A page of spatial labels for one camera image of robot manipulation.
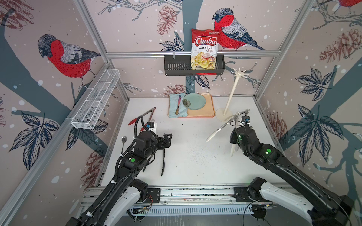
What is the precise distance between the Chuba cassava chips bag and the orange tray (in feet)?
1.14

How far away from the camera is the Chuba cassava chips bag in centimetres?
85

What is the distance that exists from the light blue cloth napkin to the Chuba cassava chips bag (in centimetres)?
35

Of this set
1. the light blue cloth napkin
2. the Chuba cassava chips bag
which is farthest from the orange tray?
the Chuba cassava chips bag

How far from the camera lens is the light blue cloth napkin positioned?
1091 mm

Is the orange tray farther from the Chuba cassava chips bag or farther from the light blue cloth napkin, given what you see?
the Chuba cassava chips bag

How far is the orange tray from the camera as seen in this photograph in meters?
1.10
